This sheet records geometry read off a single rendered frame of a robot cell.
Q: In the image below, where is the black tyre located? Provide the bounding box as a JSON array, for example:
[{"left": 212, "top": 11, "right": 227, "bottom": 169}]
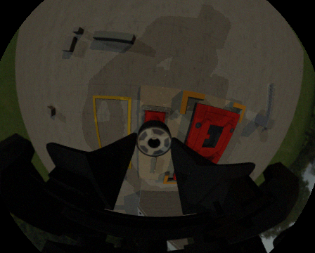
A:
[{"left": 136, "top": 120, "right": 172, "bottom": 157}]

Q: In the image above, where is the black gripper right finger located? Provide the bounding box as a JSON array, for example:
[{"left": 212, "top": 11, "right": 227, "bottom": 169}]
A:
[{"left": 171, "top": 138, "right": 256, "bottom": 216}]

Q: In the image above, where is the yellow rectangular outline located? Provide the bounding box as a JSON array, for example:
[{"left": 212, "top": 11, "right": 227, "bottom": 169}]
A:
[{"left": 93, "top": 95, "right": 131, "bottom": 148}]

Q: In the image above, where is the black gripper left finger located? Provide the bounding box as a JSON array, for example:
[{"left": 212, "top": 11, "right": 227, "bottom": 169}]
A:
[{"left": 46, "top": 133, "right": 137, "bottom": 211}]

